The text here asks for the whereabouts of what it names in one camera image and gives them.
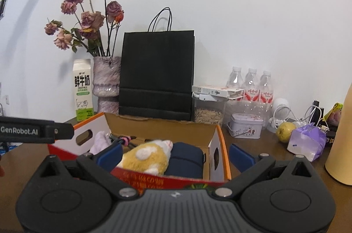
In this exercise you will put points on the clear water bottle red label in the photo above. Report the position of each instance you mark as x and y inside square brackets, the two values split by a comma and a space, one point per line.
[266, 84]
[251, 82]
[235, 79]

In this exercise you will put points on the white green milk carton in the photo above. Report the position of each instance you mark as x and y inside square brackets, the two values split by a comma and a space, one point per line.
[82, 84]

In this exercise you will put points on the orange white cardboard box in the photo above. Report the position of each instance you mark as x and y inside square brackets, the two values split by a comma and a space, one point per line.
[165, 180]

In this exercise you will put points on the small white fan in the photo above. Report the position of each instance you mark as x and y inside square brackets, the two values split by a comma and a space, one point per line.
[282, 112]

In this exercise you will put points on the beige cylinder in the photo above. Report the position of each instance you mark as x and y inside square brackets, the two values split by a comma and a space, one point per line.
[342, 153]

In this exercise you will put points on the clear container of seeds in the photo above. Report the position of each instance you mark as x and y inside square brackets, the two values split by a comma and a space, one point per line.
[207, 114]

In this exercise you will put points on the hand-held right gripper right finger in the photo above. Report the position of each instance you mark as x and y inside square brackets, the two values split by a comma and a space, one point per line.
[240, 157]

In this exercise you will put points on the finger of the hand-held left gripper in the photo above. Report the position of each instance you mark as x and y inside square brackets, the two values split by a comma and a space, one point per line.
[63, 131]

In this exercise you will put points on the dried pink rose bouquet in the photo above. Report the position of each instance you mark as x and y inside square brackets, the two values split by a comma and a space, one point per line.
[95, 20]

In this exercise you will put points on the black charger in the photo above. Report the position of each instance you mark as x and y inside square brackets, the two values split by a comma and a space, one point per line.
[316, 105]

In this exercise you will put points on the purple tissue pack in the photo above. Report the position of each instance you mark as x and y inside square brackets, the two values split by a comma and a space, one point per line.
[305, 142]

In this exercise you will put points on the black paper bag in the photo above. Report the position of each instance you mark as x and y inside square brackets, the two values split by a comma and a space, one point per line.
[156, 71]

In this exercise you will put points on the white flat carton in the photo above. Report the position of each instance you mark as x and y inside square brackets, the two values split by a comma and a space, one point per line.
[211, 90]

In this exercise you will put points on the yellow white plush toy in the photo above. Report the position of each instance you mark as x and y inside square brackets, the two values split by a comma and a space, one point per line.
[143, 157]

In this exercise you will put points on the printed tin box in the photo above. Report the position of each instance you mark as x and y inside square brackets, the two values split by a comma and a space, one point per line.
[244, 128]

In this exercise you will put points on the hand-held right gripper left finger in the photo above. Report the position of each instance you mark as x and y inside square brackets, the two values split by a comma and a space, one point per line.
[111, 156]

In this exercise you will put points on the purple plush toy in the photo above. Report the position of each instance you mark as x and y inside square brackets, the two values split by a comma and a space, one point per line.
[99, 142]

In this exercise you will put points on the navy blue pouch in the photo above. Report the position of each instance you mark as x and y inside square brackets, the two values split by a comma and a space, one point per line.
[184, 158]

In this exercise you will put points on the purple fuzzy vase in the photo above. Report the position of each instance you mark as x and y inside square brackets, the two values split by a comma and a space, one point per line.
[106, 76]

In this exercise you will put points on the green apple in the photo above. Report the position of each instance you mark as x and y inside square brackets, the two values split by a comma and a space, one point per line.
[285, 132]

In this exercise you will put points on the colourful snack packet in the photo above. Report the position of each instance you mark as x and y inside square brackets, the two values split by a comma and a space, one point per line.
[336, 112]

